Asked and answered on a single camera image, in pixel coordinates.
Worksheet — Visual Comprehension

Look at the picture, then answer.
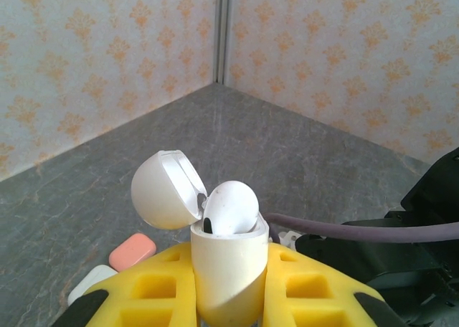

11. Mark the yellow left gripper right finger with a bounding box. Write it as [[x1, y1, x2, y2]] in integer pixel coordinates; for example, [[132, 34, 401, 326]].
[[263, 242, 408, 327]]

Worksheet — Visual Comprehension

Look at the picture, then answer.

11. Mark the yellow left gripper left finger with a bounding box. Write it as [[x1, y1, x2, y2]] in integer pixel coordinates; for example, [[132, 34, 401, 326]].
[[67, 242, 197, 327]]

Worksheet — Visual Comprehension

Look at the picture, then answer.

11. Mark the white earbud charging case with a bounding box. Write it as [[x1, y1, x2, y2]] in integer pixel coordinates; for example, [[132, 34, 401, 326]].
[[67, 265, 119, 306], [130, 149, 270, 327]]

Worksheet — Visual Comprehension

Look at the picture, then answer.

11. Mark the white earbud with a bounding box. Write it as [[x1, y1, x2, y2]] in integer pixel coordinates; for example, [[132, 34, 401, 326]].
[[202, 180, 260, 237]]

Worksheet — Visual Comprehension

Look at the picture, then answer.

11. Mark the pink earbud charging case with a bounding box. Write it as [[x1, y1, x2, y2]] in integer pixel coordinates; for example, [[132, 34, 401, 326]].
[[108, 233, 157, 273]]

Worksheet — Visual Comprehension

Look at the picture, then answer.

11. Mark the aluminium frame post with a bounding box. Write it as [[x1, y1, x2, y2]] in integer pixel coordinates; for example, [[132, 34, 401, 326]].
[[213, 0, 232, 87]]

